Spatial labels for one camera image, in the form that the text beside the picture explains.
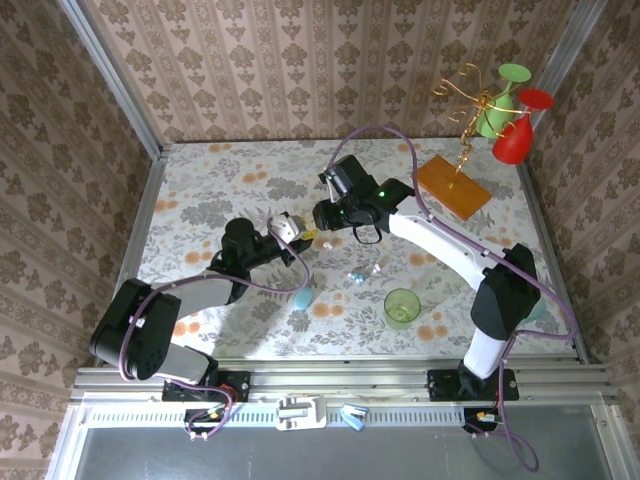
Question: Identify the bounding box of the floral patterned tablecloth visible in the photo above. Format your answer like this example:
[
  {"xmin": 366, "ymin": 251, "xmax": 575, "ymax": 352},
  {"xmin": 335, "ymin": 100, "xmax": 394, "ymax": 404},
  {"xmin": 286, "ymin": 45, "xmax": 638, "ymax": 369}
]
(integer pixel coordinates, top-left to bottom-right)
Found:
[{"xmin": 137, "ymin": 138, "xmax": 574, "ymax": 359}]

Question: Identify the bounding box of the green transparent plastic cup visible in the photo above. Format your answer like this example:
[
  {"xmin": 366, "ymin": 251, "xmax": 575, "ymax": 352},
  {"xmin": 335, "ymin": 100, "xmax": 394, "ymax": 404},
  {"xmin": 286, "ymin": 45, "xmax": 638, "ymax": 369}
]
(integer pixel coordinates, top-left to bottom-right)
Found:
[{"xmin": 383, "ymin": 287, "xmax": 422, "ymax": 330}]

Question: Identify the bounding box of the red plastic wine glass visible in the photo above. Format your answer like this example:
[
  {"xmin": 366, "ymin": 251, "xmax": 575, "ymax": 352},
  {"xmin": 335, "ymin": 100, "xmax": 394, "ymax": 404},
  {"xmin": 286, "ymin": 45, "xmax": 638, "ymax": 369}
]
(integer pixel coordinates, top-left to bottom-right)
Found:
[{"xmin": 491, "ymin": 88, "xmax": 555, "ymax": 166}]

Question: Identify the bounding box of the green plastic wine glass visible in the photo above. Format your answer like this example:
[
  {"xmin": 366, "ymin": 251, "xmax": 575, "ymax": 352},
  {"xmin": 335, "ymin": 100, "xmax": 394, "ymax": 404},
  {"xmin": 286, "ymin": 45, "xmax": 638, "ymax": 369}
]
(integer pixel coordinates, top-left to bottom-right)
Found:
[{"xmin": 473, "ymin": 63, "xmax": 532, "ymax": 140}]

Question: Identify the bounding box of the black connector box yellow plug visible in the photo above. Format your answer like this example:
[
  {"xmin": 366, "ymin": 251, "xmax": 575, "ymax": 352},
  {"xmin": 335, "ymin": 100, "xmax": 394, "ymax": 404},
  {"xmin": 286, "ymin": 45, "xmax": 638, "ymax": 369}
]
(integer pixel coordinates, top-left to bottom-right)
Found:
[
  {"xmin": 462, "ymin": 407, "xmax": 506, "ymax": 434},
  {"xmin": 183, "ymin": 407, "xmax": 229, "ymax": 434}
]

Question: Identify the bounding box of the grey metal sheet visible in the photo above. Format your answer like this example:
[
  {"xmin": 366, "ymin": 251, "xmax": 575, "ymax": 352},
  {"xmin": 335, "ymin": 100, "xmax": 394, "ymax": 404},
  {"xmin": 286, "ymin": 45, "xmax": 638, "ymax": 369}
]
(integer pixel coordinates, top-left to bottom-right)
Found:
[{"xmin": 49, "ymin": 424, "xmax": 626, "ymax": 480}]

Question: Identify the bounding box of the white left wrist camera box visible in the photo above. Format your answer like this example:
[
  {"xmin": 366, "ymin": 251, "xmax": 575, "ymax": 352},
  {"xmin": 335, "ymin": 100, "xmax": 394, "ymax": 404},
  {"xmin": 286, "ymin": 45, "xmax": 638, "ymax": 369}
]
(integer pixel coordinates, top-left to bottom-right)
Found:
[{"xmin": 267, "ymin": 212, "xmax": 307, "ymax": 244}]

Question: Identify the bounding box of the thin black wire loop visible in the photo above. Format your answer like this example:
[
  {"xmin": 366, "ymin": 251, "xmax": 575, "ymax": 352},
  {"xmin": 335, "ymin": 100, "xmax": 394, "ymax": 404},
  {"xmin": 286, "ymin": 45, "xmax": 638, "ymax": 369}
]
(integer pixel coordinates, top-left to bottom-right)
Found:
[{"xmin": 351, "ymin": 219, "xmax": 385, "ymax": 246}]

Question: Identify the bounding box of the gold wire stand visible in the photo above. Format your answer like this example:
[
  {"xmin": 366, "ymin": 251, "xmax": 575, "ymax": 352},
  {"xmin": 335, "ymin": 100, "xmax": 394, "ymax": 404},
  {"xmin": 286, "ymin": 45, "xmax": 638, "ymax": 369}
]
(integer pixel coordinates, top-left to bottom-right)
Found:
[{"xmin": 416, "ymin": 62, "xmax": 494, "ymax": 221}]

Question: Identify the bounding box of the aluminium table side rail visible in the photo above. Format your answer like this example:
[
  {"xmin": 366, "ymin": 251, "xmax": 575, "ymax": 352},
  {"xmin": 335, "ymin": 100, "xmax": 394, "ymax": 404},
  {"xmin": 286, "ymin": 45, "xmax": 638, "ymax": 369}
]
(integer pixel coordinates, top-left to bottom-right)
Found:
[
  {"xmin": 517, "ymin": 164, "xmax": 594, "ymax": 365},
  {"xmin": 94, "ymin": 158, "xmax": 169, "ymax": 371}
]

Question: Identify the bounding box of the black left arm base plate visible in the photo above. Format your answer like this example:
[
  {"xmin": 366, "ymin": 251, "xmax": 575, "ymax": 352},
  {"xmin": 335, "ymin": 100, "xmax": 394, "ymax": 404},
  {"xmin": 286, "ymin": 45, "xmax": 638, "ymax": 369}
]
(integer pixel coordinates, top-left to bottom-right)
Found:
[{"xmin": 162, "ymin": 370, "xmax": 251, "ymax": 403}]

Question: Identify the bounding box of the long aluminium frame rail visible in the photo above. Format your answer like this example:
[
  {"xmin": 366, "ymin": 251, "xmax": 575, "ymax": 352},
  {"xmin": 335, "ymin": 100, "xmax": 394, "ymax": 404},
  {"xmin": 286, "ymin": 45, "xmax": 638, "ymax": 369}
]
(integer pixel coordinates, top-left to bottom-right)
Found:
[{"xmin": 69, "ymin": 364, "xmax": 621, "ymax": 401}]

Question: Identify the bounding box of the white plastic bracket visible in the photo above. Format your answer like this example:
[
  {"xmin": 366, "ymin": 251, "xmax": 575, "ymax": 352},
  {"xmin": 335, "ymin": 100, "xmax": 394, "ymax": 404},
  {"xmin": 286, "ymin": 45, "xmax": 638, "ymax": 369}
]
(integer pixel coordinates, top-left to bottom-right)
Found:
[{"xmin": 275, "ymin": 394, "xmax": 327, "ymax": 431}]

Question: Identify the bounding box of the white slotted cable duct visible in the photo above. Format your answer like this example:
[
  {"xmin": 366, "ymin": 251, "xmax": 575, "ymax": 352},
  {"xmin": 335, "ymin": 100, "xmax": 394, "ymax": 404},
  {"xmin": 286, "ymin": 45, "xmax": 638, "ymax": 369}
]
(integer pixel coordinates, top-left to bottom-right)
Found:
[{"xmin": 79, "ymin": 403, "xmax": 464, "ymax": 427}]

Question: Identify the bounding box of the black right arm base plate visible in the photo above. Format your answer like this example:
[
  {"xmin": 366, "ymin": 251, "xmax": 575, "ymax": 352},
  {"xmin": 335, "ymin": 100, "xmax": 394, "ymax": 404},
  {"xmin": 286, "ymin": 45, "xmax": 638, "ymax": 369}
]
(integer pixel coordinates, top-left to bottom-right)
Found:
[{"xmin": 427, "ymin": 368, "xmax": 520, "ymax": 402}]

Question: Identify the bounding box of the aluminium corner post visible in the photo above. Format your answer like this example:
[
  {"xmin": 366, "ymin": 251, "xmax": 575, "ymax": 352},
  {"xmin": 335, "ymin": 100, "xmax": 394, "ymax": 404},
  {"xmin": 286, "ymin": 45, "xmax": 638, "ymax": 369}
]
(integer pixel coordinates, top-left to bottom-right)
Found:
[
  {"xmin": 519, "ymin": 0, "xmax": 610, "ymax": 169},
  {"xmin": 55, "ymin": 0, "xmax": 170, "ymax": 160}
]

